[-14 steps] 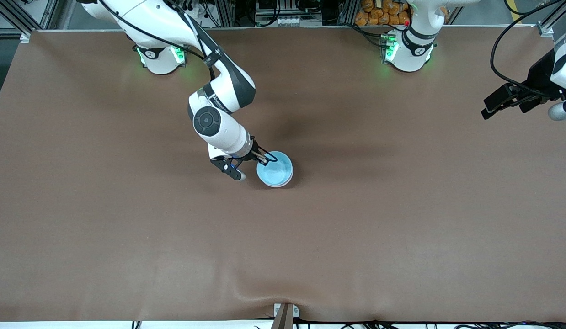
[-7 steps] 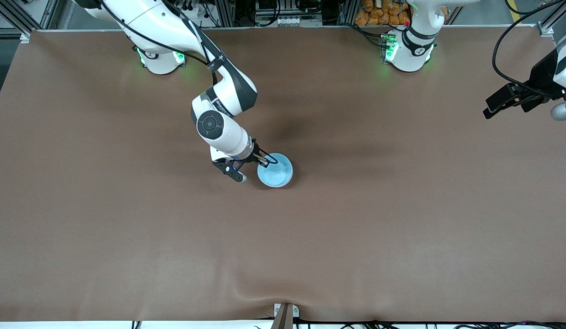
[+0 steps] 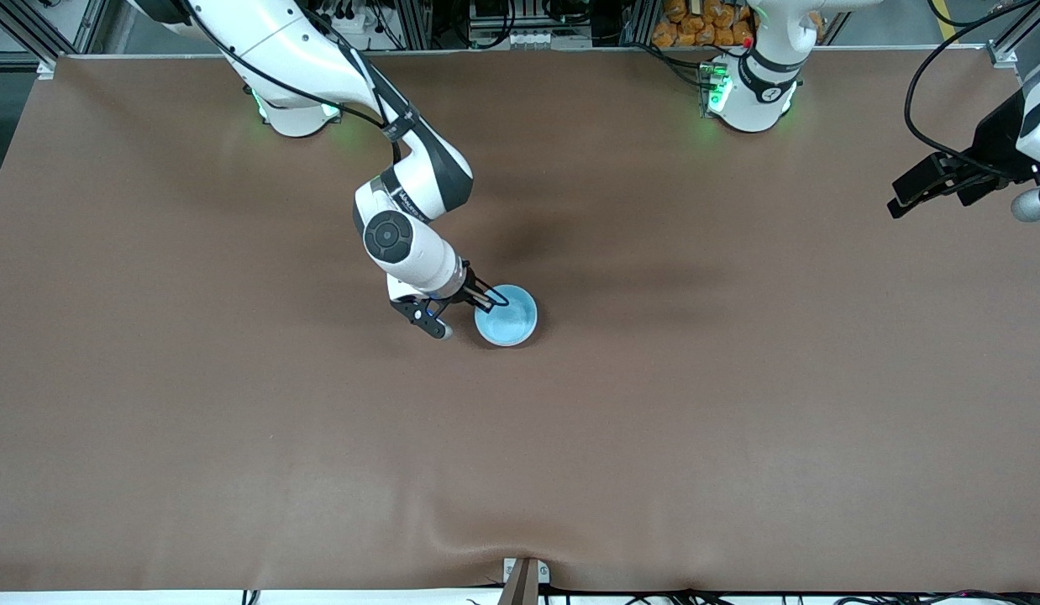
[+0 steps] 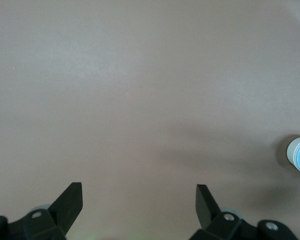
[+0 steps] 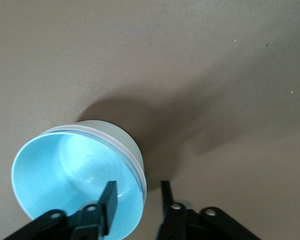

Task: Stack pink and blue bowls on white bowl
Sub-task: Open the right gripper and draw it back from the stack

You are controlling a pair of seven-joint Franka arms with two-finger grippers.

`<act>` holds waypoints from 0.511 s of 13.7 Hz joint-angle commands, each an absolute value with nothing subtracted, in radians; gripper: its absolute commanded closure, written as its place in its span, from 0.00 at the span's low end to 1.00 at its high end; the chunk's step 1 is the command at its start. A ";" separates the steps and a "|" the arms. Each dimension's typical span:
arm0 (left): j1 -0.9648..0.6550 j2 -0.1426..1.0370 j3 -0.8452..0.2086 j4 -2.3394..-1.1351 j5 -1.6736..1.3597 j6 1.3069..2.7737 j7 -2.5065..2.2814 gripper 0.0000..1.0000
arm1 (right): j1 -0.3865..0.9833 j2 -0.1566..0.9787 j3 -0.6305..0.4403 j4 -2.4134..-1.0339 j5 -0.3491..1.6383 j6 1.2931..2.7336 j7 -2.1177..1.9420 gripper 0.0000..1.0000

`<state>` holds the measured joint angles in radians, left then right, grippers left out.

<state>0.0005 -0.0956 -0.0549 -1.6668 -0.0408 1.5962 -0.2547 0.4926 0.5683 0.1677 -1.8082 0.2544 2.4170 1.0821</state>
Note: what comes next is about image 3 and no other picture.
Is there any light blue bowl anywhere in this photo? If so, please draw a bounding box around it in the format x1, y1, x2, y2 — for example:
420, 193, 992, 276
474, 284, 538, 347

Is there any brown table cover mat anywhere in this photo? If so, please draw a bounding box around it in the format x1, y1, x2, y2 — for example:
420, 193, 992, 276
0, 49, 1040, 593

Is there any white socket strip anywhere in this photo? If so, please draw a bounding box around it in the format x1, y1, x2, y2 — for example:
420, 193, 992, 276
485, 29, 573, 50

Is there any white power strip with plugs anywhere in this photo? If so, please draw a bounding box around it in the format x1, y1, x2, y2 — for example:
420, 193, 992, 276
318, 4, 380, 36

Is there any orange snack packets pile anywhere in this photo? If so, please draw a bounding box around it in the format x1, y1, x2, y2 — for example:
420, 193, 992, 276
652, 0, 823, 48

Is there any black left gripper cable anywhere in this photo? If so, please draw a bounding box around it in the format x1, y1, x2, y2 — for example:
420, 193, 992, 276
903, 0, 1040, 182

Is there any aluminium frame post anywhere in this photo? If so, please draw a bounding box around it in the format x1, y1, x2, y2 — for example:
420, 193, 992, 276
621, 0, 660, 47
398, 0, 433, 50

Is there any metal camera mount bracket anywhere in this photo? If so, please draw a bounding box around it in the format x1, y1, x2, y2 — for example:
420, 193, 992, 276
497, 556, 551, 605

